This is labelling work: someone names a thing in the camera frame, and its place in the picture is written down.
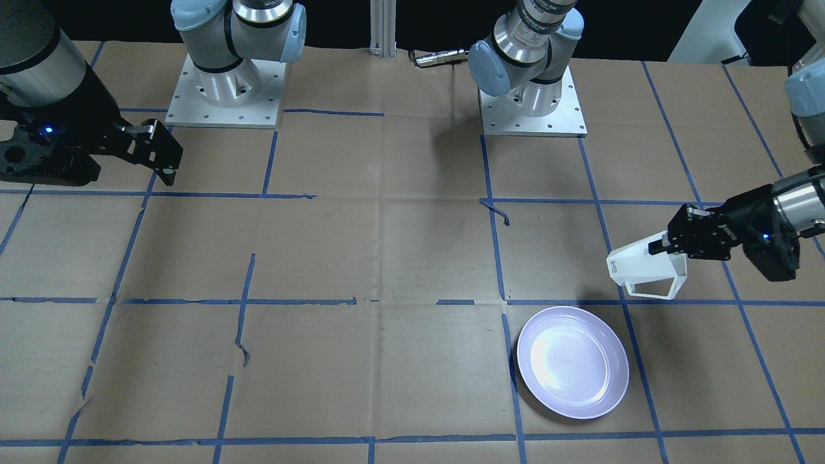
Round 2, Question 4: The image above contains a metal cable connector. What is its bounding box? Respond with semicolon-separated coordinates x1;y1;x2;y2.
409;49;468;70

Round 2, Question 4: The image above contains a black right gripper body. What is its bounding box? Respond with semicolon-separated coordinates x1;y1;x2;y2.
2;66;163;187

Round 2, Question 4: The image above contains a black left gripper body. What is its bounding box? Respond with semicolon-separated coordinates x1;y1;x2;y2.
666;184;782;260

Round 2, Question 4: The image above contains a white angular cup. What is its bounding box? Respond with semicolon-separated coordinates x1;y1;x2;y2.
606;230;688;300

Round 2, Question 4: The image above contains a lilac plate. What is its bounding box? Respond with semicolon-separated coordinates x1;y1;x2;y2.
514;306;630;420

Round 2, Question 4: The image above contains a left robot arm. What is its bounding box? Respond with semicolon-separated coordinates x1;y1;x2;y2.
469;1;824;260

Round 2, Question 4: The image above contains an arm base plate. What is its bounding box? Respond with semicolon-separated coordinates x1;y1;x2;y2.
165;56;288;130
478;67;588;137

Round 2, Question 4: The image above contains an aluminium frame post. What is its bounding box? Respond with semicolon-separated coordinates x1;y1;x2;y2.
369;0;397;61

